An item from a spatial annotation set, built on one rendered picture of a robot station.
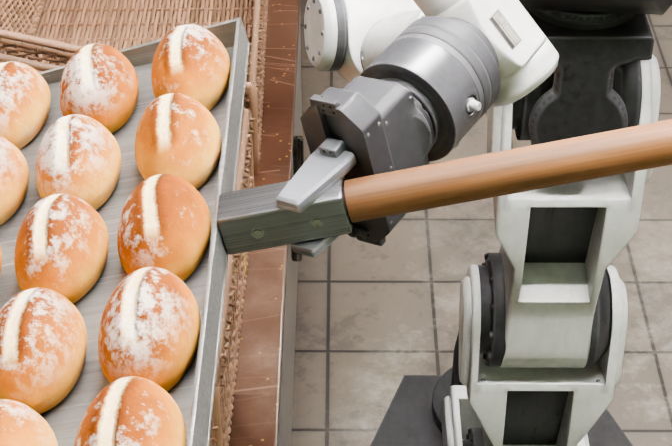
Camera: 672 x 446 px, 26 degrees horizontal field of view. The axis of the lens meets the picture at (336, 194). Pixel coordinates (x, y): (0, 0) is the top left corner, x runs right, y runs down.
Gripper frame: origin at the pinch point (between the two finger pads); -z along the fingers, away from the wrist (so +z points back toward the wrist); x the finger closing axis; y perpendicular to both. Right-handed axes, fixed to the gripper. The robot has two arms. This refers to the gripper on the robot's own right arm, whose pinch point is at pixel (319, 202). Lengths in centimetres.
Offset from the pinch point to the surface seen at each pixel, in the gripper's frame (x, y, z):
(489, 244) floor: -127, -82, 122
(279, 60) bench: -61, -90, 88
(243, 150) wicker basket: -45, -61, 49
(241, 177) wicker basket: -45, -58, 44
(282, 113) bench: -61, -80, 75
